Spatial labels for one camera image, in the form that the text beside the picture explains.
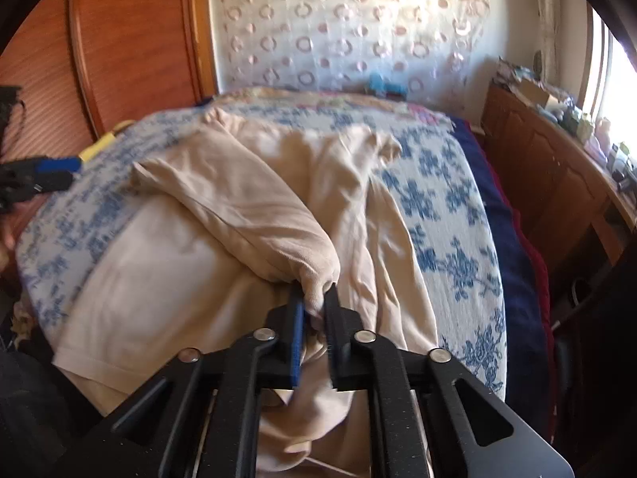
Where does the yellow plush toy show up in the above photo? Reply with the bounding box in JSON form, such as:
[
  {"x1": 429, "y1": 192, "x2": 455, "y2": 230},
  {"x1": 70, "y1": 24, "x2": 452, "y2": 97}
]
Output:
[{"x1": 78, "y1": 131, "x2": 119, "y2": 163}]

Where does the wooden slatted wardrobe door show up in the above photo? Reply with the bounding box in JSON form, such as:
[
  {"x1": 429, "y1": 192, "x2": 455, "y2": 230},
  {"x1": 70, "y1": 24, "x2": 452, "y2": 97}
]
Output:
[{"x1": 0, "y1": 0, "x2": 218, "y2": 163}]

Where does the wooden dresser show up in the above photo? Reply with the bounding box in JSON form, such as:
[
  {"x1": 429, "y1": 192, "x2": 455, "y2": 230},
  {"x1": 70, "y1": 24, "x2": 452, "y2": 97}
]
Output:
[{"x1": 479, "y1": 81, "x2": 637, "y2": 272}]

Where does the white cable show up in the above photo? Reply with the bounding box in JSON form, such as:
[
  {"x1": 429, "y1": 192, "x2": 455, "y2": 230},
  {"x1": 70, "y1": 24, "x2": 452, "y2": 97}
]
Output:
[{"x1": 550, "y1": 276, "x2": 588, "y2": 332}]

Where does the red blanket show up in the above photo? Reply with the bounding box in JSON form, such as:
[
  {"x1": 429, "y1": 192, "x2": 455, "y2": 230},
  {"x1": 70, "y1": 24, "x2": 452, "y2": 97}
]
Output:
[{"x1": 518, "y1": 208, "x2": 557, "y2": 436}]

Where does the dark cloth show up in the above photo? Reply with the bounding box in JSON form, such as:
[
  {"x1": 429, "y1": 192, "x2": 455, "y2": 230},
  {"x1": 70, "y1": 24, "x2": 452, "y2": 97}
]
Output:
[{"x1": 0, "y1": 346, "x2": 103, "y2": 464}]

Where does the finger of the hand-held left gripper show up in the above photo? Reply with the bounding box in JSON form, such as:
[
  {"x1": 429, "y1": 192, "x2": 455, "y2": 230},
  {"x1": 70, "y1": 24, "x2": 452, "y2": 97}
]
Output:
[
  {"x1": 20, "y1": 156, "x2": 83, "y2": 174},
  {"x1": 27, "y1": 169, "x2": 75, "y2": 194}
]

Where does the beige printed t-shirt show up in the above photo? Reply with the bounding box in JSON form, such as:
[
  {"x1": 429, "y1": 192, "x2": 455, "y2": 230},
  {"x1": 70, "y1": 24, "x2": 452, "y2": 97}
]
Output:
[{"x1": 52, "y1": 108, "x2": 453, "y2": 478}]

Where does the window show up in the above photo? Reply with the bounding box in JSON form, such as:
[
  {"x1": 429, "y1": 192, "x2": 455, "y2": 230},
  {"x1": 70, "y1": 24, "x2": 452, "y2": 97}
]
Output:
[{"x1": 578, "y1": 4, "x2": 637, "y2": 133}]

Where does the colourful floral quilt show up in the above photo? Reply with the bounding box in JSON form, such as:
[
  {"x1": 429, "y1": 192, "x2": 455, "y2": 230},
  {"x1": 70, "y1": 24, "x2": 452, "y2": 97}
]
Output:
[{"x1": 208, "y1": 86, "x2": 455, "y2": 126}]

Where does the navy blue blanket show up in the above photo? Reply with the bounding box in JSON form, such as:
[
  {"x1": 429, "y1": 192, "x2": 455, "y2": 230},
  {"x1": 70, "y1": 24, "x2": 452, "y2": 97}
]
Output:
[{"x1": 449, "y1": 118, "x2": 554, "y2": 441}]

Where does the white curtain with circles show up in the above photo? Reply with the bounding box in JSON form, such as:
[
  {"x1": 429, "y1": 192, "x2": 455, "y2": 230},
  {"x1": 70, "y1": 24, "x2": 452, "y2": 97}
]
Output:
[{"x1": 205, "y1": 0, "x2": 504, "y2": 110}]

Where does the blue and white floral blanket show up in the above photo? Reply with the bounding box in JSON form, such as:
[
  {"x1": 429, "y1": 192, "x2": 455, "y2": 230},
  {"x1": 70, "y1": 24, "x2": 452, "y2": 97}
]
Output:
[{"x1": 15, "y1": 96, "x2": 507, "y2": 409}]

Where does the clutter of small containers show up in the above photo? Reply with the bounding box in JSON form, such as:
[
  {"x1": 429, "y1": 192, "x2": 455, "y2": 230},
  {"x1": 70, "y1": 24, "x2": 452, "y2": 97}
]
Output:
[{"x1": 494, "y1": 51, "x2": 637, "y2": 194}]

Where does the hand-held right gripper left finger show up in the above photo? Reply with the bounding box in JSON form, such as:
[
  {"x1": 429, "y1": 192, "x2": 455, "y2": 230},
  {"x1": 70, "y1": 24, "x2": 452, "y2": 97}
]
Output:
[{"x1": 52, "y1": 284, "x2": 307, "y2": 478}]

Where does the blue toy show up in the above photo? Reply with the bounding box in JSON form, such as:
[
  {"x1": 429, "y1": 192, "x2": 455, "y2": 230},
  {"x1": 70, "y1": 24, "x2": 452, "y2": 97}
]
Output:
[{"x1": 367, "y1": 73, "x2": 410, "y2": 99}]

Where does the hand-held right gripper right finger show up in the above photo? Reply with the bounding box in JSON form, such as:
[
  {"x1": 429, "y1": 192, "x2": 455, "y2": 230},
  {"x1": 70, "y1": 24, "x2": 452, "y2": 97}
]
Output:
[{"x1": 322, "y1": 284, "x2": 574, "y2": 478}]

